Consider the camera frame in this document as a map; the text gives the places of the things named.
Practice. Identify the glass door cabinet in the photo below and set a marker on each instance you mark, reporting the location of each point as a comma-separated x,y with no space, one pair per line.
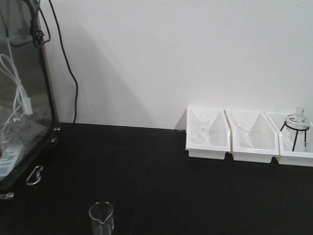
27,112

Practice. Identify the glass beaker in left bin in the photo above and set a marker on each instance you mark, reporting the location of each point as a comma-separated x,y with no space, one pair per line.
198,128

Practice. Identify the glass beaker in bin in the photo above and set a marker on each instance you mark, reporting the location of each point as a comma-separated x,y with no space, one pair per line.
198,128
248,132

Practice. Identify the left white plastic bin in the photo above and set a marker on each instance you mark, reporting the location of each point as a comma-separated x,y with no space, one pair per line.
217,143

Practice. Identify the white plastic bin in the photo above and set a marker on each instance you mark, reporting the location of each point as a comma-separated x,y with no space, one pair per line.
266,145
302,155
217,143

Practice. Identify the glass beaker in middle bin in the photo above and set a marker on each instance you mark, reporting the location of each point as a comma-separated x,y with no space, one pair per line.
248,132

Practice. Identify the middle white plastic bin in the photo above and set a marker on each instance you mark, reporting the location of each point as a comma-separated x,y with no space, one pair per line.
266,145

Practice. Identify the glass beaker on table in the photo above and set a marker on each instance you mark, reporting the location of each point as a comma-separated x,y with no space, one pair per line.
101,216

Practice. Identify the silver carabiner clip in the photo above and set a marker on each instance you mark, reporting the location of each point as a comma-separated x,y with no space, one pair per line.
35,176

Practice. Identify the right white plastic bin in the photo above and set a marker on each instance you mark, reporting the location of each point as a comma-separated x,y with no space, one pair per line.
302,155

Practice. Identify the round glass flask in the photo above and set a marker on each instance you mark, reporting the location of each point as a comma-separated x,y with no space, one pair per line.
297,121

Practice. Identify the black wire tripod stand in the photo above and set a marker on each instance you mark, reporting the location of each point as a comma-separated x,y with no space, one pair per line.
297,130

